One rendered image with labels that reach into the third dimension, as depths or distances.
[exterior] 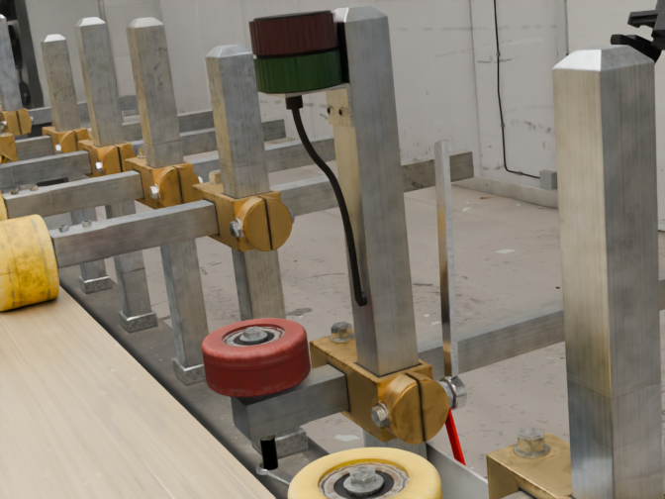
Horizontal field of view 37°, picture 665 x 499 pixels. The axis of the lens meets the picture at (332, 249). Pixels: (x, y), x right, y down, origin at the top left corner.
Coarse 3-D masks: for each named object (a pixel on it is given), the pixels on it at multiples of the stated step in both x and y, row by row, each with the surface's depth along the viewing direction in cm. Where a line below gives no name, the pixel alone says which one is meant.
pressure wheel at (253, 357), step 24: (216, 336) 76; (240, 336) 77; (264, 336) 75; (288, 336) 74; (216, 360) 73; (240, 360) 72; (264, 360) 72; (288, 360) 73; (216, 384) 74; (240, 384) 72; (264, 384) 72; (288, 384) 73; (264, 456) 78
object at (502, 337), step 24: (528, 312) 88; (552, 312) 87; (432, 336) 84; (480, 336) 84; (504, 336) 85; (528, 336) 86; (552, 336) 87; (432, 360) 82; (480, 360) 84; (312, 384) 77; (336, 384) 78; (240, 408) 76; (264, 408) 75; (288, 408) 76; (312, 408) 77; (336, 408) 79; (240, 432) 77; (264, 432) 76
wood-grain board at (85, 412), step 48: (0, 336) 84; (48, 336) 83; (96, 336) 81; (0, 384) 73; (48, 384) 72; (96, 384) 71; (144, 384) 70; (0, 432) 65; (48, 432) 64; (96, 432) 63; (144, 432) 62; (192, 432) 62; (0, 480) 58; (48, 480) 57; (96, 480) 57; (144, 480) 56; (192, 480) 55; (240, 480) 55
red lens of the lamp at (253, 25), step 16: (320, 16) 66; (256, 32) 66; (272, 32) 66; (288, 32) 65; (304, 32) 65; (320, 32) 66; (336, 32) 68; (256, 48) 67; (272, 48) 66; (288, 48) 66; (304, 48) 66; (320, 48) 66
